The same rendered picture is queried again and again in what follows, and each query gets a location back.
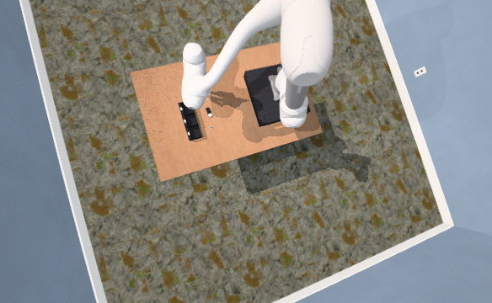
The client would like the black rack of three bins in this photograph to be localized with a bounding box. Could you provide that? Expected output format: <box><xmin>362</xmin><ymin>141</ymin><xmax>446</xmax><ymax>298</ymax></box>
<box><xmin>178</xmin><ymin>102</ymin><xmax>202</xmax><ymax>141</ymax></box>

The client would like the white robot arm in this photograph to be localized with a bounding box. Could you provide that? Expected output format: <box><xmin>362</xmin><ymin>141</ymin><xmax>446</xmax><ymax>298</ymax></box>
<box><xmin>182</xmin><ymin>0</ymin><xmax>334</xmax><ymax>128</ymax></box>

